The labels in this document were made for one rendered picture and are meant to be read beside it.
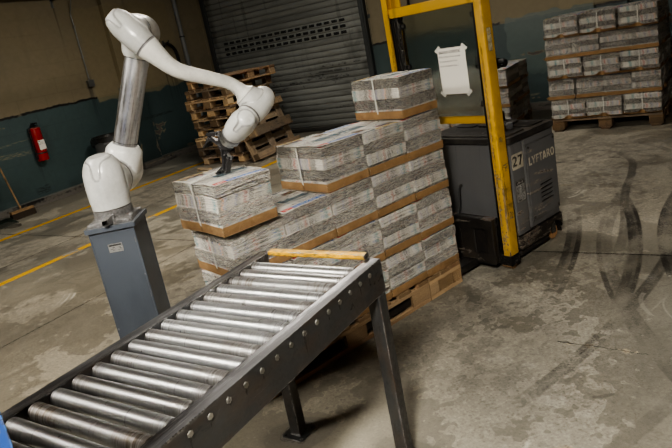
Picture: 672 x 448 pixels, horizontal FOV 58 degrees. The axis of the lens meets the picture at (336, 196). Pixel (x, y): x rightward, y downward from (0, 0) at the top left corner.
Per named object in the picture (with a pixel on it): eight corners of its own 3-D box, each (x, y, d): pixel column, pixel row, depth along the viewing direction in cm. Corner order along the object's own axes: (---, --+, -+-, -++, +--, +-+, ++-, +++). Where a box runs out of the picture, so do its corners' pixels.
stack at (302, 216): (226, 377, 310) (186, 224, 289) (385, 287, 379) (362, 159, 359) (269, 402, 280) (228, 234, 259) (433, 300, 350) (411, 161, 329)
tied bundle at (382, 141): (324, 173, 341) (316, 133, 335) (362, 159, 358) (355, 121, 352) (370, 177, 312) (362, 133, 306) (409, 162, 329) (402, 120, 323)
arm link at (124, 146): (92, 192, 259) (110, 180, 281) (130, 200, 261) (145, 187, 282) (115, 8, 241) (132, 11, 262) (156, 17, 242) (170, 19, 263)
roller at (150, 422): (66, 399, 165) (61, 383, 164) (187, 432, 140) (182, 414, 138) (50, 409, 161) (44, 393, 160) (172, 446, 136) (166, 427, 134)
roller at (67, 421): (45, 413, 160) (39, 396, 159) (167, 451, 135) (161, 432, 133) (27, 424, 156) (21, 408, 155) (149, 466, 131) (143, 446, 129)
